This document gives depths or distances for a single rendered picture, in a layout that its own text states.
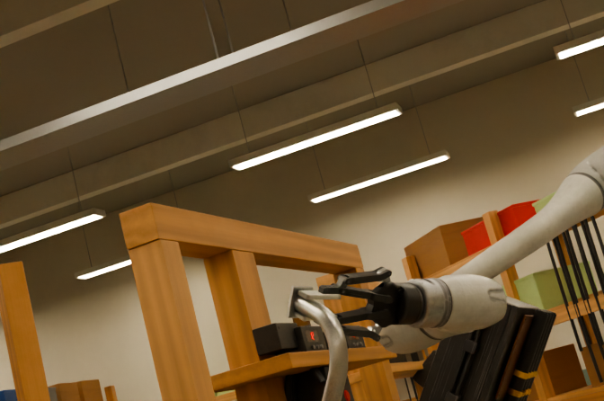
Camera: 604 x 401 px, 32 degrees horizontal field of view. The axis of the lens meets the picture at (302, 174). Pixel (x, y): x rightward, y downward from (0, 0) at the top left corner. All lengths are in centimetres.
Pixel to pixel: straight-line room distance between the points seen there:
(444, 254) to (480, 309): 492
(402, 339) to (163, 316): 64
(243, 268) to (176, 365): 49
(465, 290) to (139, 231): 87
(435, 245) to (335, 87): 381
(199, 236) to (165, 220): 16
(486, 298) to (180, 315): 79
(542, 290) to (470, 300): 419
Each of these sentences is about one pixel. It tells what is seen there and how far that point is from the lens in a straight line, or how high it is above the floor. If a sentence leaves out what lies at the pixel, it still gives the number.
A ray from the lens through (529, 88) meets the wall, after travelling 1226.
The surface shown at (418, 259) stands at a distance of 725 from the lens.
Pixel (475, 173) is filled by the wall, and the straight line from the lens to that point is 1215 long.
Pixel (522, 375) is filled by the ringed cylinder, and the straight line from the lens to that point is 306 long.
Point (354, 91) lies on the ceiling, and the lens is 1042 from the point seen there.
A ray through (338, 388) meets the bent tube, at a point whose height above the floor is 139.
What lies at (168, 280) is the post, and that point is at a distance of 247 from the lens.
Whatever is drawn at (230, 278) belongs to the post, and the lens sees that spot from 282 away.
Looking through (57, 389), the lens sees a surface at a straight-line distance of 914.
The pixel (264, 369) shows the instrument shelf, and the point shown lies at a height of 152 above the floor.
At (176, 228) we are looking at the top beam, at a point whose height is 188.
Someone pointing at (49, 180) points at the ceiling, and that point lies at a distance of 1159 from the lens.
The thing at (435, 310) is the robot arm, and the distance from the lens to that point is 192.
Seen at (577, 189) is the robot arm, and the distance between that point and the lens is 229.
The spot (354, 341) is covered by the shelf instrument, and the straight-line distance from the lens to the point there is 323.
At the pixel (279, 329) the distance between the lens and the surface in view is 278.
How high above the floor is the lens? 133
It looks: 13 degrees up
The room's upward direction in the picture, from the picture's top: 15 degrees counter-clockwise
